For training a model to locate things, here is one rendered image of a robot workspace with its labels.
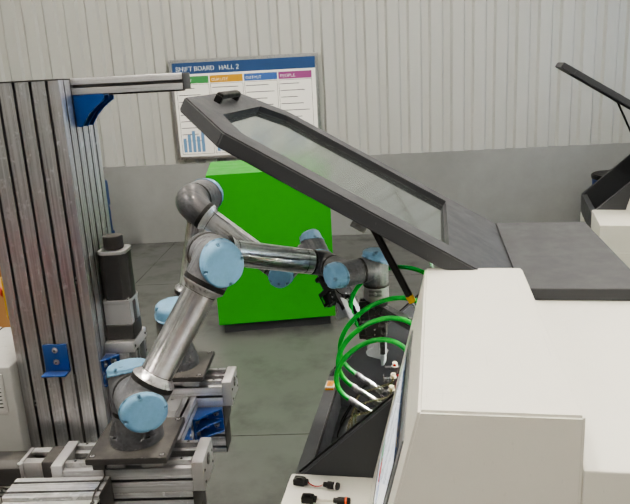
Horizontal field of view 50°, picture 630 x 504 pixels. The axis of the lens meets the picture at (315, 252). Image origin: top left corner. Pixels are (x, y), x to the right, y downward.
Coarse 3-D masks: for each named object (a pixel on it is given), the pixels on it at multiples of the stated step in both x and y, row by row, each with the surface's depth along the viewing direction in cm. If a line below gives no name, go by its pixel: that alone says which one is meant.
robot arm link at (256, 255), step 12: (240, 240) 192; (252, 252) 190; (264, 252) 192; (276, 252) 194; (288, 252) 196; (300, 252) 198; (312, 252) 200; (324, 252) 203; (252, 264) 191; (264, 264) 193; (276, 264) 194; (288, 264) 196; (300, 264) 197; (312, 264) 199
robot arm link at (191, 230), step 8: (200, 184) 227; (208, 184) 231; (216, 184) 236; (208, 192) 227; (216, 192) 233; (216, 200) 233; (216, 208) 235; (192, 232) 235; (184, 248) 239; (184, 256) 239; (184, 264) 240; (184, 272) 240; (184, 280) 241; (176, 288) 243
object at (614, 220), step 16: (560, 64) 481; (592, 80) 455; (608, 96) 520; (624, 160) 532; (608, 176) 539; (624, 176) 535; (592, 192) 545; (608, 192) 542; (624, 192) 468; (592, 208) 494; (608, 208) 473; (624, 208) 471; (592, 224) 470; (608, 224) 431; (624, 224) 429; (608, 240) 431; (624, 240) 429; (624, 256) 431
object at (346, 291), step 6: (318, 276) 225; (318, 282) 228; (324, 282) 226; (324, 288) 225; (330, 288) 221; (336, 288) 219; (342, 288) 221; (348, 288) 223; (324, 294) 222; (330, 294) 221; (342, 294) 219; (348, 294) 221; (324, 300) 224; (330, 300) 221; (324, 306) 222; (330, 306) 223
